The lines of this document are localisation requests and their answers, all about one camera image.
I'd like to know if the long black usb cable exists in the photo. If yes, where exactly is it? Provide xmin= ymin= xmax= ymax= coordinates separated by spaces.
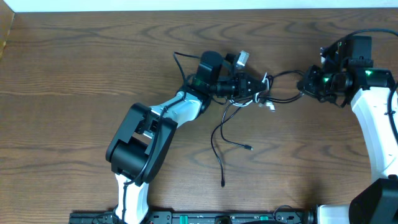
xmin=210 ymin=70 xmax=307 ymax=188

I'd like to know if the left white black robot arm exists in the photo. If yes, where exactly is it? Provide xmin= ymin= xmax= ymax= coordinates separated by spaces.
xmin=106 ymin=51 xmax=269 ymax=223

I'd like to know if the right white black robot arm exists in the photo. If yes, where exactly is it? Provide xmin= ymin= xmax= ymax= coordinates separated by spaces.
xmin=297 ymin=30 xmax=397 ymax=223

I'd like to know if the white usb cable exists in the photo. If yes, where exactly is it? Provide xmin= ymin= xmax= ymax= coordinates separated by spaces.
xmin=231 ymin=72 xmax=276 ymax=113

